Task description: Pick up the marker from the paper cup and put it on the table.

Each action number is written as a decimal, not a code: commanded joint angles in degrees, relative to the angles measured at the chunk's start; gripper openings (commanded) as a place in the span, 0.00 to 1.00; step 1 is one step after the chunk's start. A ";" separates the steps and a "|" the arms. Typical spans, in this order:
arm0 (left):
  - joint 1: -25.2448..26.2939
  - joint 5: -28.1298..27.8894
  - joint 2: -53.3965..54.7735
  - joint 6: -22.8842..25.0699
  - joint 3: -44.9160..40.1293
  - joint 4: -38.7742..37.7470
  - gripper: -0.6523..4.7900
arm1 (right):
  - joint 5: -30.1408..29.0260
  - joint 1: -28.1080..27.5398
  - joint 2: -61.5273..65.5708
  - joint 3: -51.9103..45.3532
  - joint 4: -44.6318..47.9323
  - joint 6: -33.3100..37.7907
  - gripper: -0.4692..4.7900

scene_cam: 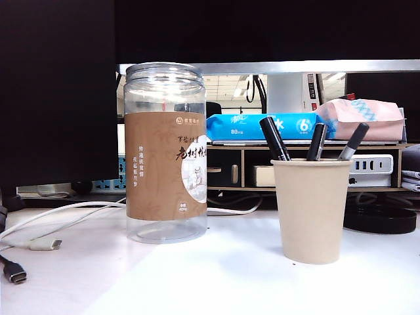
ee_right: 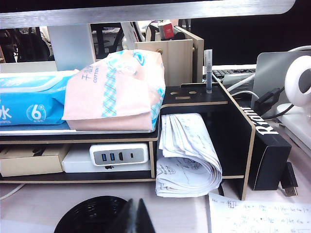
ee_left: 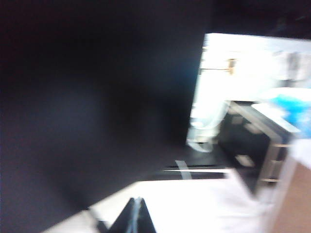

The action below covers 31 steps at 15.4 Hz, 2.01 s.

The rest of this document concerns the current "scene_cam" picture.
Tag thick black marker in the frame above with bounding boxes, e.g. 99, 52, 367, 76
259, 116, 292, 161

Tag slim black marker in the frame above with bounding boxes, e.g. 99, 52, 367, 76
306, 123, 329, 161

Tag beige paper cup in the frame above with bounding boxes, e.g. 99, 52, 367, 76
270, 157, 354, 265

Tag grey marker black cap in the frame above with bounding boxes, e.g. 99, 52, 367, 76
337, 122, 370, 161

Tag wooden desk shelf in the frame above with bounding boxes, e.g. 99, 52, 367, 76
205, 140, 420, 192

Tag blue wet wipes pack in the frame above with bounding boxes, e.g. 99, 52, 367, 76
205, 112, 337, 140

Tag clear plastic jar brown label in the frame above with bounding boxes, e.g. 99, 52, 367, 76
123, 62, 208, 244

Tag cream box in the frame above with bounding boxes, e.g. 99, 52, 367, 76
252, 165, 275, 188

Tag white column with stickers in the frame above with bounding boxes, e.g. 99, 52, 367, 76
267, 72, 324, 114

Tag blue power strip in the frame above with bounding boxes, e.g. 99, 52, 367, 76
91, 156, 127, 194

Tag black round knob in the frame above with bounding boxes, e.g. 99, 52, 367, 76
71, 180, 93, 195

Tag white paper sheet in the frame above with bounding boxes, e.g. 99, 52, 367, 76
78, 215, 420, 315

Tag black flat board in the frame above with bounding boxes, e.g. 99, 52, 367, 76
19, 192, 127, 208

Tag black monitor silver bezel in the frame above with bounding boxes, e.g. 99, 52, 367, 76
114, 0, 420, 75

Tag pink tissue pack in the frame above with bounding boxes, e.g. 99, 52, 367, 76
314, 98, 405, 142

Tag white usb charger block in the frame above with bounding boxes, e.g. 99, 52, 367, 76
347, 154, 394, 188

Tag black round base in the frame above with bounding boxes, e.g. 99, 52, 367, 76
343, 196, 417, 234

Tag dark screen panel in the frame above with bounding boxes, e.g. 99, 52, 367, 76
346, 72, 420, 144

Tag grey flat item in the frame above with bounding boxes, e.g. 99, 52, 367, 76
402, 144, 420, 171

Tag stack of papers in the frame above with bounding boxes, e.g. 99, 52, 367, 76
400, 169, 420, 192

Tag black monitor stand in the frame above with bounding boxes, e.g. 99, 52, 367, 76
0, 185, 26, 230

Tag thin white cable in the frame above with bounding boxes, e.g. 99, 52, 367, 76
207, 199, 263, 216

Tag black hanging cable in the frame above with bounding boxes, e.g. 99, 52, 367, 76
245, 74, 267, 114

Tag white usb-c cable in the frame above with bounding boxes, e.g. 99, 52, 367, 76
0, 200, 127, 252

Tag black cable grey connector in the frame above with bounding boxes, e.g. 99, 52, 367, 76
0, 254, 29, 285

